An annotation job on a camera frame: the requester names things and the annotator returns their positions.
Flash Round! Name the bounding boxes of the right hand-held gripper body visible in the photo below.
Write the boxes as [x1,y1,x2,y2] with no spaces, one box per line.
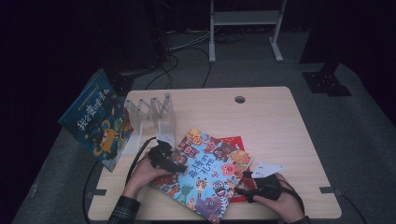
[248,161,285,202]

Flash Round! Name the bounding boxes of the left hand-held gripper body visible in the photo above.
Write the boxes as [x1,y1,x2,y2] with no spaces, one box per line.
[148,136,176,171]

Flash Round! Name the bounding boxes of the light blue animal picture book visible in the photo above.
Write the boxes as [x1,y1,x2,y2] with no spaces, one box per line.
[149,128,254,224]

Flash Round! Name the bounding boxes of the red picture book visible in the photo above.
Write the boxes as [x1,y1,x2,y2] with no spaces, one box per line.
[218,135,254,203]

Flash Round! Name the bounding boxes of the clear folding book rack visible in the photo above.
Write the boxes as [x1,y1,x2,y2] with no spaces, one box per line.
[120,92,177,156]

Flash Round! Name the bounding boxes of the dark blue monster picture book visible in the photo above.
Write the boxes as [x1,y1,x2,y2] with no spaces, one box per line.
[57,68,134,173]

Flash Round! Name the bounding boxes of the person's right hand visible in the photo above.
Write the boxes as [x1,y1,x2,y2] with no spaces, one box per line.
[253,173,305,223]

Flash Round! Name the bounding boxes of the person's left hand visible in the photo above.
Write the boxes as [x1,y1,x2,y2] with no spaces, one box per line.
[122,155,169,200]

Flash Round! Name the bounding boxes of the black stand base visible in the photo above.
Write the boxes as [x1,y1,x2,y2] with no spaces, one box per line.
[299,59,353,97]
[106,67,138,97]

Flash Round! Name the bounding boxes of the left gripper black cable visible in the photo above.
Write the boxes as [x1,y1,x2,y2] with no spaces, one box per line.
[81,136,157,224]

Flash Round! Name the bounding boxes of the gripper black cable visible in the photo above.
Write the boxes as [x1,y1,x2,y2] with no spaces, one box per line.
[276,176,306,216]
[81,136,157,224]

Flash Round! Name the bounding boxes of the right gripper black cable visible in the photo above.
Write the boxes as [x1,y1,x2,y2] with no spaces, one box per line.
[276,176,306,216]

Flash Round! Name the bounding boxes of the black floor cable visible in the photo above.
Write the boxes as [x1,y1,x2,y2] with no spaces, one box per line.
[201,46,213,90]
[145,53,180,91]

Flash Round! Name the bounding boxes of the thin black table cable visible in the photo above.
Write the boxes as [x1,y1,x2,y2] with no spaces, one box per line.
[334,189,369,224]

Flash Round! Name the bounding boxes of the grey floor cable bundle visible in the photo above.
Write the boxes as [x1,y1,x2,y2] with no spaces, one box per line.
[167,29,213,52]

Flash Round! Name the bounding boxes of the white metal stand frame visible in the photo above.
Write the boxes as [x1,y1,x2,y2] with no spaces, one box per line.
[208,0,288,64]

